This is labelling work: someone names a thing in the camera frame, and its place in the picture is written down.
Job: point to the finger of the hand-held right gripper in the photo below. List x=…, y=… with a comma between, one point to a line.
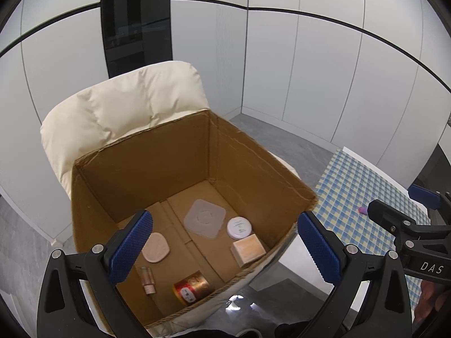
x=398, y=225
x=422, y=195

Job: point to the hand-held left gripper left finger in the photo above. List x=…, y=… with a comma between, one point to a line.
x=130, y=250

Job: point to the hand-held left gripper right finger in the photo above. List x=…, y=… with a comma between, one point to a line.
x=320, y=250

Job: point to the beige oval powder puff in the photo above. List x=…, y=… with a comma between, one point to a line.
x=156, y=248

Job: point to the small foundation bottle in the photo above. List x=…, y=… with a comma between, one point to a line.
x=148, y=280

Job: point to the red and gold tin can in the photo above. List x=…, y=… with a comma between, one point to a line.
x=192, y=287

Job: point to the small orange carton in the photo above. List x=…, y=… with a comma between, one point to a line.
x=248, y=250

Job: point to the translucent square lid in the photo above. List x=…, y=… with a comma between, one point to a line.
x=204, y=218

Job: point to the brown cardboard box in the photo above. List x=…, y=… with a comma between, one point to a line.
x=141, y=169

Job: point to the white round jar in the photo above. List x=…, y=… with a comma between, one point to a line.
x=239, y=227

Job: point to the person's right hand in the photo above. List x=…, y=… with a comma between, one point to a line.
x=431, y=295

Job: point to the small purple item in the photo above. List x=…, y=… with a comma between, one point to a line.
x=363, y=210

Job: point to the blue yellow checkered tablecloth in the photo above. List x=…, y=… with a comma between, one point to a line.
x=352, y=183

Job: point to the cream padded chair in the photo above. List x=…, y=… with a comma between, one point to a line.
x=123, y=102

